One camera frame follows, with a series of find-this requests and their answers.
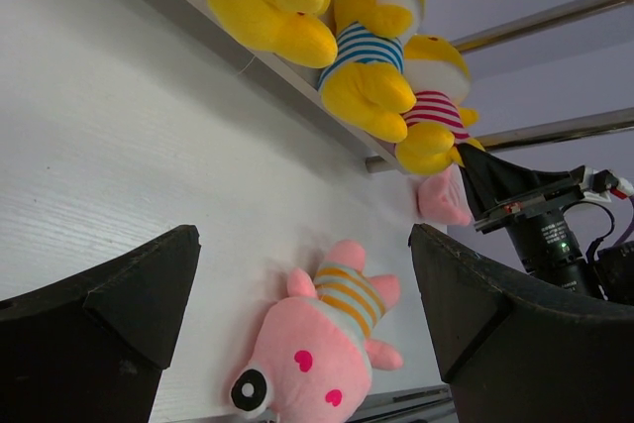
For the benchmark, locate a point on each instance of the pink frog toy orange stripes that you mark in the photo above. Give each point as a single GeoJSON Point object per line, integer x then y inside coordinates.
{"type": "Point", "coordinates": [314, 354]}

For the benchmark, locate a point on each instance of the yellow frog toy red stripes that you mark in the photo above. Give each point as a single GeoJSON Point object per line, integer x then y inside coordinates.
{"type": "Point", "coordinates": [440, 80]}

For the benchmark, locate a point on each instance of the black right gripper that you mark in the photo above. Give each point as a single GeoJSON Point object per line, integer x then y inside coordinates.
{"type": "Point", "coordinates": [530, 204]}

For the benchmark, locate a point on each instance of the yellow frog toy blue stripes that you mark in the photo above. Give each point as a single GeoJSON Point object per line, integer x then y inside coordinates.
{"type": "Point", "coordinates": [365, 86]}

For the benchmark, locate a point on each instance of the aluminium front rail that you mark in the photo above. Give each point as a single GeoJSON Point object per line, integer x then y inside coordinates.
{"type": "Point", "coordinates": [423, 404]}

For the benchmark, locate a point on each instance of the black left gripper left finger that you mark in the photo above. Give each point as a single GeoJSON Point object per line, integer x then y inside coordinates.
{"type": "Point", "coordinates": [92, 347]}

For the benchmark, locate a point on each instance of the yellow frog toy pink stripes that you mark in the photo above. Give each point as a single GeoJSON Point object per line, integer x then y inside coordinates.
{"type": "Point", "coordinates": [272, 2]}

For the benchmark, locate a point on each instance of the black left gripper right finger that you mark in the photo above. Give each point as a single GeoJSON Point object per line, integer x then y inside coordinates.
{"type": "Point", "coordinates": [513, 348]}

